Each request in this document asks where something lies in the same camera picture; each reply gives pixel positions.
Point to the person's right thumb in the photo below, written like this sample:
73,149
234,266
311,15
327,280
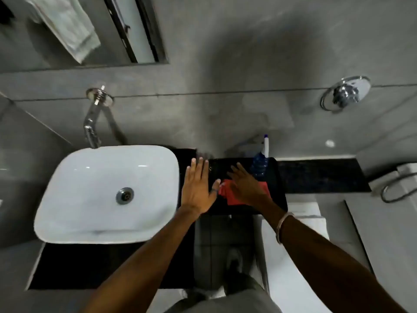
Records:
233,178

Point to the wall mirror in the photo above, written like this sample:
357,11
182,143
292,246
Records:
39,42

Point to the person's grey shoe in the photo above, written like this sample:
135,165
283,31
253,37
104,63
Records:
234,265

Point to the person's right forearm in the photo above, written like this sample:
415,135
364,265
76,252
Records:
325,267

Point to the person's left hand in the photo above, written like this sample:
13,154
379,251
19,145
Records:
195,192

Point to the person's left thumb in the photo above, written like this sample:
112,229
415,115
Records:
215,186

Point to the white hanging towel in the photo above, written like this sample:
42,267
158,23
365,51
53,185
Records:
66,26

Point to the person's right hand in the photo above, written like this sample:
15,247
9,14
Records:
249,190

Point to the white ceramic sink basin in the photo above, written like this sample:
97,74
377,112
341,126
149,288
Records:
97,192

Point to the white toilet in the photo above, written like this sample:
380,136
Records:
303,277

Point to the round chrome wall valve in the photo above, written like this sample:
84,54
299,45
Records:
345,93

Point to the small white wall cap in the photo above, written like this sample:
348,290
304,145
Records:
330,143

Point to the person's grey shorts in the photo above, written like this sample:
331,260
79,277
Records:
224,299

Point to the red cleaning cloth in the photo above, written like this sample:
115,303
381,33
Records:
228,193

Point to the chrome wall faucet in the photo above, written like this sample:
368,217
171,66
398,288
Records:
93,118

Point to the blue spray bottle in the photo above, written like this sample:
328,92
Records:
260,164

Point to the chrome sink drain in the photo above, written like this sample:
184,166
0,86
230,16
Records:
124,195

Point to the person's left forearm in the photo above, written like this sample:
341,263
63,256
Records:
146,260

